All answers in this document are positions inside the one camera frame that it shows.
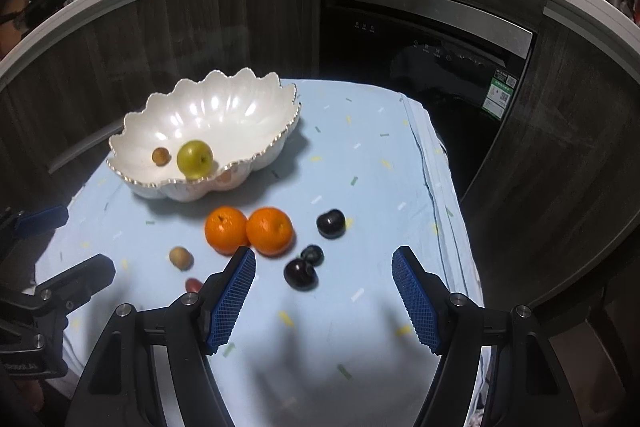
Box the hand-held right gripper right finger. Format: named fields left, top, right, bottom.
left=391, top=246, right=583, bottom=427

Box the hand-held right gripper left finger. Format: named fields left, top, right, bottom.
left=72, top=246, right=257, bottom=427

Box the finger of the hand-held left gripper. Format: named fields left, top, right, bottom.
left=0, top=205, right=69, bottom=240
left=22, top=253, right=117, bottom=313

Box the orange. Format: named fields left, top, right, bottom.
left=204, top=206, right=250, bottom=256
left=245, top=207, right=294, bottom=257

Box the dark purple plum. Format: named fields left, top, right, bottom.
left=283, top=258, right=320, bottom=292
left=316, top=209, right=346, bottom=239

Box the white scalloped bowl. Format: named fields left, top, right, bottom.
left=106, top=67, right=302, bottom=204

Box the green round fruit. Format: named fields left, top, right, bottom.
left=176, top=140, right=215, bottom=180

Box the light blue patterned cloth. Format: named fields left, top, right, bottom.
left=34, top=78, right=486, bottom=427

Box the dark wood cabinet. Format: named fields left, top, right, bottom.
left=457, top=4, right=640, bottom=308
left=0, top=0, right=321, bottom=212

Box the green white sticker label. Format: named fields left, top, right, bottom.
left=481, top=68, right=518, bottom=112

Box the black built-in dishwasher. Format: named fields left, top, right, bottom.
left=315, top=0, right=537, bottom=208

